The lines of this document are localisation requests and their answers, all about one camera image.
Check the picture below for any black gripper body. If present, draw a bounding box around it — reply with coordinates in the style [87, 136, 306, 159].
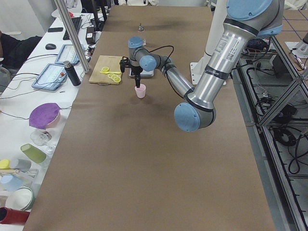
[119, 56, 142, 75]

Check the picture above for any pink plastic cup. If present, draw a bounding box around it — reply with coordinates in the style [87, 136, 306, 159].
[135, 84, 146, 99]

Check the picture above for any glass sauce bottle steel top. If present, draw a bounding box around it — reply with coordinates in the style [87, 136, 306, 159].
[138, 24, 144, 32]

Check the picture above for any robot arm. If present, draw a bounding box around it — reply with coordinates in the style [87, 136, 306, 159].
[120, 0, 284, 132]

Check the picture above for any silver digital kitchen scale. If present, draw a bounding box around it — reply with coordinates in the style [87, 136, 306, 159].
[128, 68, 154, 77]

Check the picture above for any green plastic cup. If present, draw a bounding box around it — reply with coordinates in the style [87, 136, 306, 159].
[20, 143, 47, 164]

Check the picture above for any grey cup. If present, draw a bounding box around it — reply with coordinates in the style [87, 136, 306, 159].
[10, 158, 32, 172]

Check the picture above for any light blue cup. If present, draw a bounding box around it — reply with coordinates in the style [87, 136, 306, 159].
[0, 175, 23, 192]

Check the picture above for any red cup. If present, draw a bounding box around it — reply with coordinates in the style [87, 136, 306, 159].
[0, 207, 30, 225]

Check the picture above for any yellow plastic knife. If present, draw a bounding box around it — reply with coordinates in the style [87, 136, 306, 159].
[100, 71, 121, 75]

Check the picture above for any bamboo cutting board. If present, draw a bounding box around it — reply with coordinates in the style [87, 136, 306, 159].
[89, 55, 122, 85]

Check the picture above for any lemon slice under knife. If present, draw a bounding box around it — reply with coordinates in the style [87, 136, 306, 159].
[101, 66, 109, 73]

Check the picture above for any black label box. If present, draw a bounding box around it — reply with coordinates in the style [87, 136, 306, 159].
[86, 27, 96, 45]

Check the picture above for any black water bottle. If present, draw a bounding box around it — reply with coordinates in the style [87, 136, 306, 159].
[63, 61, 81, 86]

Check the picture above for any far blue teach pendant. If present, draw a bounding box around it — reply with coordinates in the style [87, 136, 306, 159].
[54, 44, 79, 64]

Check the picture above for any blue teach pendant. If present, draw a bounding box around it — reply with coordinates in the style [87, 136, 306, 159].
[31, 64, 67, 91]
[54, 44, 79, 64]

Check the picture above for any black keyboard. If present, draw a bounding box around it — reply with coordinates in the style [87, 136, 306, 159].
[63, 16, 83, 41]

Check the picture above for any near blue teach pendant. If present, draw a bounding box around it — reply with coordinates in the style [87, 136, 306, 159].
[31, 64, 67, 91]

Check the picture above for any black computer mouse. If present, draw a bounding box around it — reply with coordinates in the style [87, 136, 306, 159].
[45, 43, 57, 50]

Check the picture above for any black smartphone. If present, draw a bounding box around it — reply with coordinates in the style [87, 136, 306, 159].
[48, 27, 64, 33]

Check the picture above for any purple cloth on bowl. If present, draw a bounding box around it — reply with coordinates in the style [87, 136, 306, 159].
[29, 103, 61, 130]

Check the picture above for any clear wine glass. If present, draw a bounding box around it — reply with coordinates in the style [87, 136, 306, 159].
[30, 129, 56, 155]

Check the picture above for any white green-rimmed bowl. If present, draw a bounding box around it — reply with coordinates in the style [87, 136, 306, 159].
[5, 187, 35, 211]

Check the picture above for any lemon slice near handle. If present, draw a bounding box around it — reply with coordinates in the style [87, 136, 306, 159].
[113, 77, 121, 83]

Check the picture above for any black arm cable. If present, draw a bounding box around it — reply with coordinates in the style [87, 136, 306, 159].
[147, 45, 175, 64]

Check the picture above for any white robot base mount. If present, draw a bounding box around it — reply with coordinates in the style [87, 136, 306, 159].
[191, 0, 227, 85]

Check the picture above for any aluminium frame post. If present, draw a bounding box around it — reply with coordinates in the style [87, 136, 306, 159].
[54, 0, 90, 74]

